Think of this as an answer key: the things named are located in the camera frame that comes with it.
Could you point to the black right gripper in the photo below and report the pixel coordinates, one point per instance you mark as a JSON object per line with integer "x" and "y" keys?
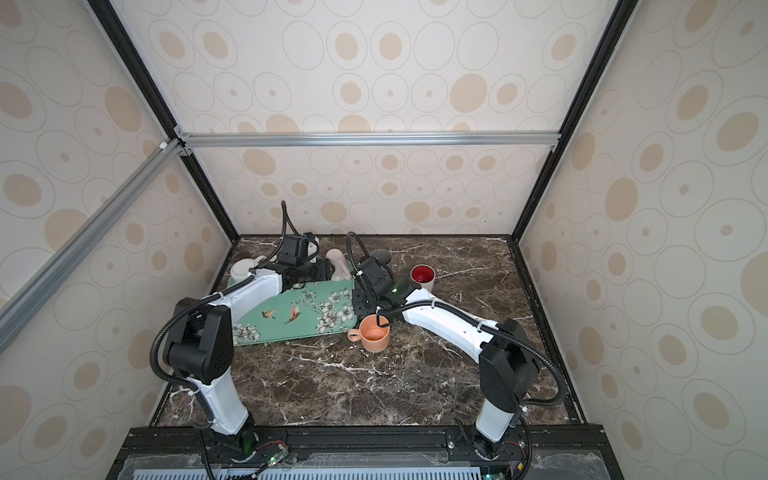
{"x": 357, "y": 303}

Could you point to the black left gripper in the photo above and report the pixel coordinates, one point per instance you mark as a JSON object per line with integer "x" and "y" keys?
{"x": 325, "y": 272}

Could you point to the large grey mug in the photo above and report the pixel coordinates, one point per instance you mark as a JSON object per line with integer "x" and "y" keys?
{"x": 382, "y": 256}

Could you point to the red mug black handle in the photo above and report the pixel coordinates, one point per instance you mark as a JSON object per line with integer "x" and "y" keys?
{"x": 424, "y": 276}

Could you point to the cream and peach mug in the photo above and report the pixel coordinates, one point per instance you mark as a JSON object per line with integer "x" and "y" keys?
{"x": 373, "y": 333}

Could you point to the pink mug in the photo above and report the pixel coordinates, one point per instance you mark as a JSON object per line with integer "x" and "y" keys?
{"x": 337, "y": 259}

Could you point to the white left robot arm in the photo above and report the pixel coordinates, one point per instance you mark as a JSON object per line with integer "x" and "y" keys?
{"x": 195, "y": 348}

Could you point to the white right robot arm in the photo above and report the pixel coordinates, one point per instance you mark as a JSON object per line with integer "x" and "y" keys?
{"x": 513, "y": 374}

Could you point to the white ribbed mug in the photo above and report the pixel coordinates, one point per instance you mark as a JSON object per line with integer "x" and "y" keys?
{"x": 242, "y": 269}

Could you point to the green floral tray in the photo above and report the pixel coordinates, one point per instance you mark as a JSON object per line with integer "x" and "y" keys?
{"x": 306, "y": 310}

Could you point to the aluminium back rail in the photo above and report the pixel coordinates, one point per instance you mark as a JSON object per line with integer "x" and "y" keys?
{"x": 371, "y": 139}

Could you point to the aluminium rail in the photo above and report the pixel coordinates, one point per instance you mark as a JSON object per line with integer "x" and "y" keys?
{"x": 37, "y": 291}
{"x": 371, "y": 139}

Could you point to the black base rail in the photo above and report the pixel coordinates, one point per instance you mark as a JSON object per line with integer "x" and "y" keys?
{"x": 370, "y": 452}

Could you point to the black corner frame post left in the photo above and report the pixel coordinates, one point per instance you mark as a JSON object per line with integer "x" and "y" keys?
{"x": 107, "y": 17}

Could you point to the black corner frame post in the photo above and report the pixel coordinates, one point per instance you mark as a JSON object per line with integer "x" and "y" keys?
{"x": 107, "y": 17}
{"x": 605, "y": 49}

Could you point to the aluminium left rail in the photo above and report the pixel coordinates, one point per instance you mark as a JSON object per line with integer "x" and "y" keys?
{"x": 37, "y": 291}

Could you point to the black corner frame post right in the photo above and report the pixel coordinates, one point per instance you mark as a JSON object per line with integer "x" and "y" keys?
{"x": 605, "y": 49}

